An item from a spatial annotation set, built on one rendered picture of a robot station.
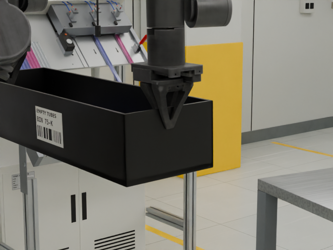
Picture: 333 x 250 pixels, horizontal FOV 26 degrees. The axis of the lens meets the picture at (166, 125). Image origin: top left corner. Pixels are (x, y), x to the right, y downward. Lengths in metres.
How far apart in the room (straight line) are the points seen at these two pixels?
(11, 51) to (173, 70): 0.24
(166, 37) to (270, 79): 5.06
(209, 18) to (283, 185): 0.87
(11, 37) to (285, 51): 5.32
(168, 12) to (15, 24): 0.23
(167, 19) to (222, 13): 0.09
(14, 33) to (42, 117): 0.34
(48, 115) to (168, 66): 0.28
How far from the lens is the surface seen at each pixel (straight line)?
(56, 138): 1.25
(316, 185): 1.90
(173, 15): 1.06
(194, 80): 1.07
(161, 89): 1.06
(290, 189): 1.86
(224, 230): 3.93
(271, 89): 6.13
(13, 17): 0.98
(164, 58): 1.07
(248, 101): 5.95
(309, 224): 4.10
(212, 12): 1.09
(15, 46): 0.96
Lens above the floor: 1.32
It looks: 11 degrees down
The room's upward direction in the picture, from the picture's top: straight up
